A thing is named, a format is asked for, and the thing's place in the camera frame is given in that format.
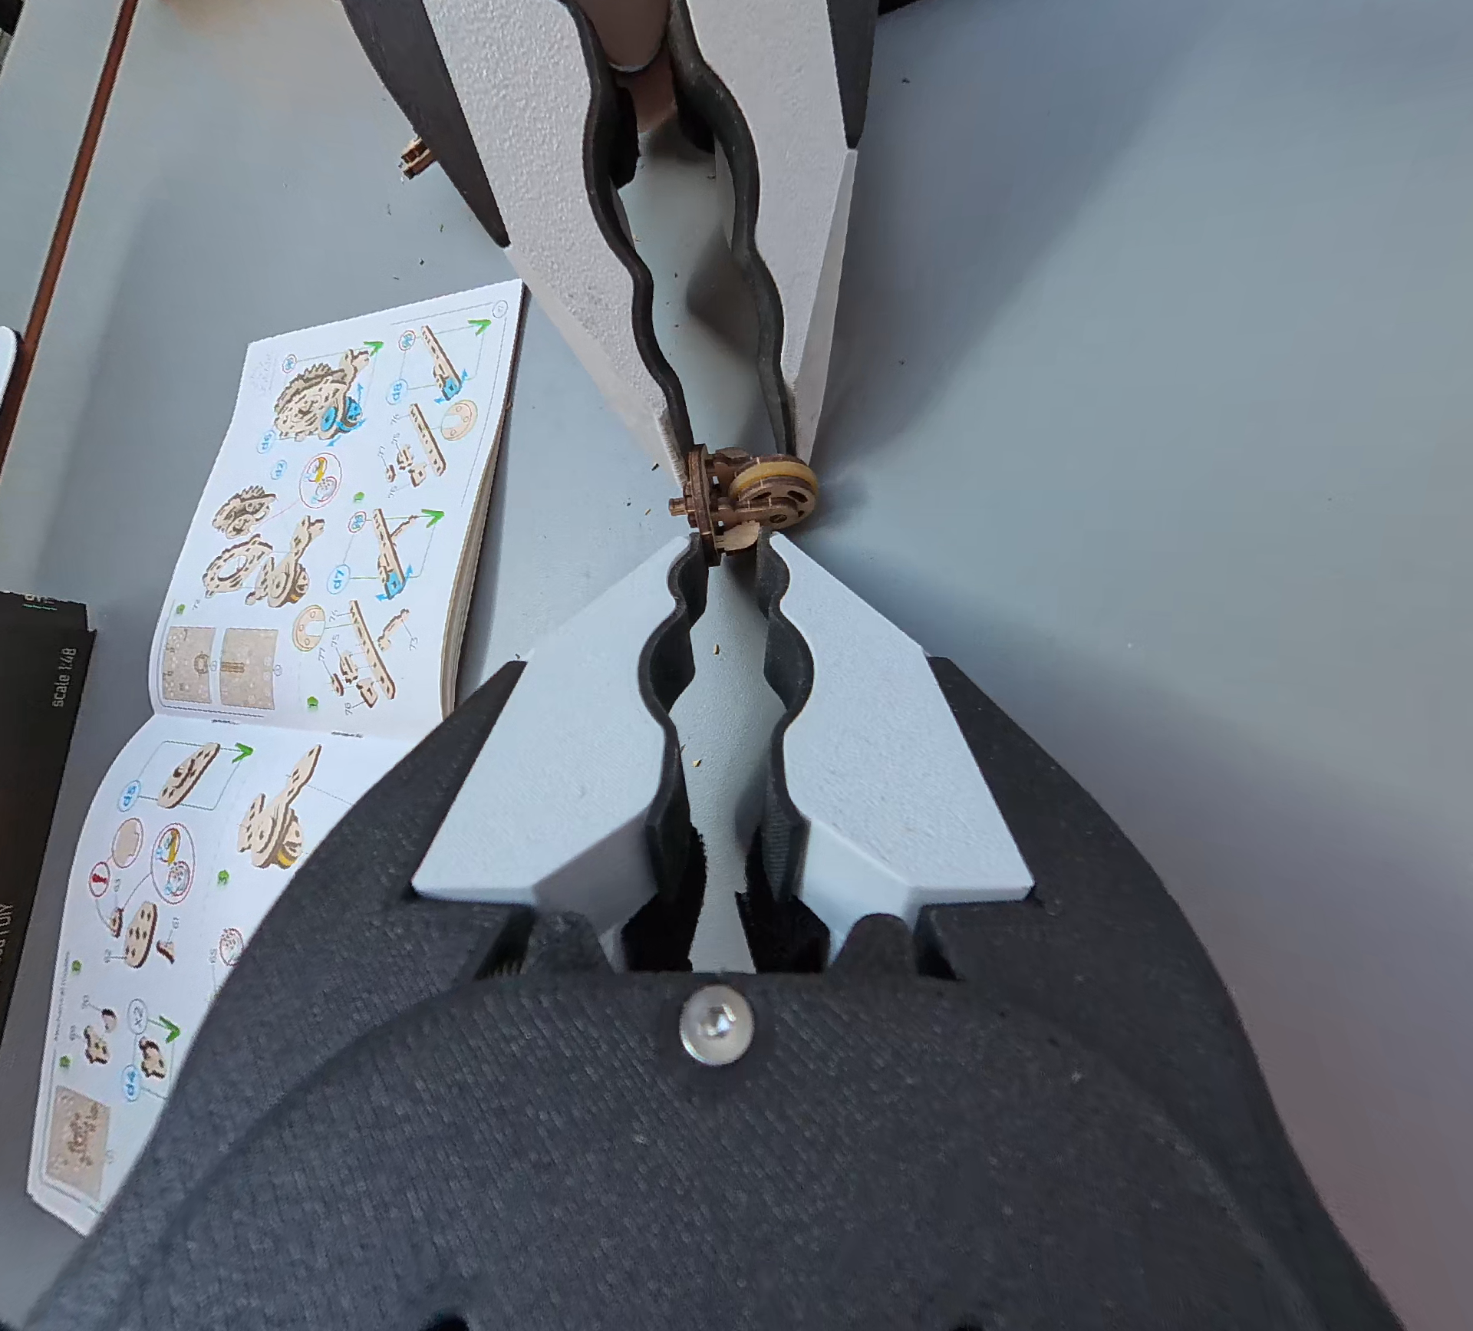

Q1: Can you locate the small wooden gear assembly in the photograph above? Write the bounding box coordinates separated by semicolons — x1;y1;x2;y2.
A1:
672;443;764;565

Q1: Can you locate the small wooden wheel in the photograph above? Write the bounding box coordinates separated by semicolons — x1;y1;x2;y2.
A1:
731;452;823;532

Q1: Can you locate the person's right hand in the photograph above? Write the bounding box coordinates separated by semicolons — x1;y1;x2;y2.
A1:
624;64;695;138

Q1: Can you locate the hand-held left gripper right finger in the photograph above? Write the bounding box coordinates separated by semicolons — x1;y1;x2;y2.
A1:
754;538;1043;970

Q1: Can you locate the black model kit box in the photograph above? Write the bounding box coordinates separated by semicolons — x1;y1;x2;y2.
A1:
0;590;100;1045

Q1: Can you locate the grey desk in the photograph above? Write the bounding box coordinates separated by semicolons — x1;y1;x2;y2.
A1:
0;0;1473;1276

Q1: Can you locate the white instruction booklet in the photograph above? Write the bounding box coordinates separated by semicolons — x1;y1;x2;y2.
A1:
26;278;529;1234

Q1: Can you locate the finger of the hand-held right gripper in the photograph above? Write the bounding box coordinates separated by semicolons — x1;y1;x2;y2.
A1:
416;0;699;464
666;0;863;471

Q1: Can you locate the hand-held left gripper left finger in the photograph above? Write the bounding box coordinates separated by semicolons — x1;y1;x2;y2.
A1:
408;536;707;972

